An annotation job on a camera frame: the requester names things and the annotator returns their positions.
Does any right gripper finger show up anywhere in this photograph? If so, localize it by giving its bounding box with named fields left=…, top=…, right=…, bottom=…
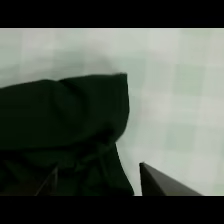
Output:
left=139, top=161, right=203, bottom=197

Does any dark green garment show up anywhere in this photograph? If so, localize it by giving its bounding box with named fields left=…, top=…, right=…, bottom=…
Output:
left=0, top=72, right=135, bottom=197

